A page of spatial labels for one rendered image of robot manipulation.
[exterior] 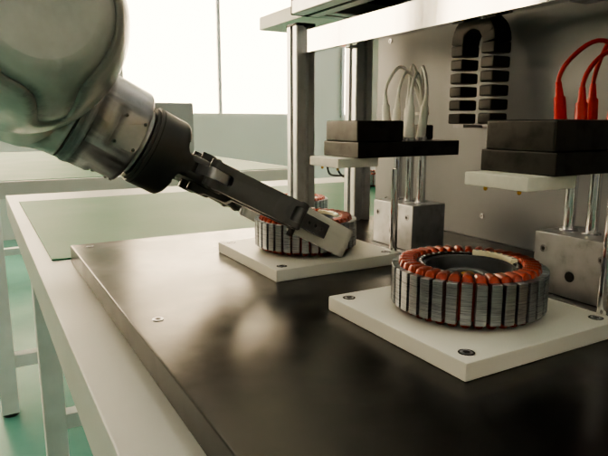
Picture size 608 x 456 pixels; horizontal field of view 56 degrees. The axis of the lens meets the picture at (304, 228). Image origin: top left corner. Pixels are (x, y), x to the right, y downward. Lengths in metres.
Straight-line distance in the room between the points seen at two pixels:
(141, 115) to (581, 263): 0.39
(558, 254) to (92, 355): 0.39
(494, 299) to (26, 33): 0.31
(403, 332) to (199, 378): 0.14
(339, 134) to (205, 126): 4.71
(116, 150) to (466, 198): 0.47
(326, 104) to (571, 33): 5.27
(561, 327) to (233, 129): 5.10
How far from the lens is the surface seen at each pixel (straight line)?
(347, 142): 0.63
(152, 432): 0.35
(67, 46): 0.31
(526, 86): 0.73
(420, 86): 0.72
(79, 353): 0.47
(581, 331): 0.43
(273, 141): 5.62
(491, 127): 0.48
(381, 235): 0.72
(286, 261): 0.57
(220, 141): 5.39
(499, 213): 0.75
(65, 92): 0.32
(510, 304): 0.40
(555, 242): 0.54
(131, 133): 0.51
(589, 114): 0.55
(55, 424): 1.61
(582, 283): 0.53
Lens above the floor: 0.92
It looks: 10 degrees down
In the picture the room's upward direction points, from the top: straight up
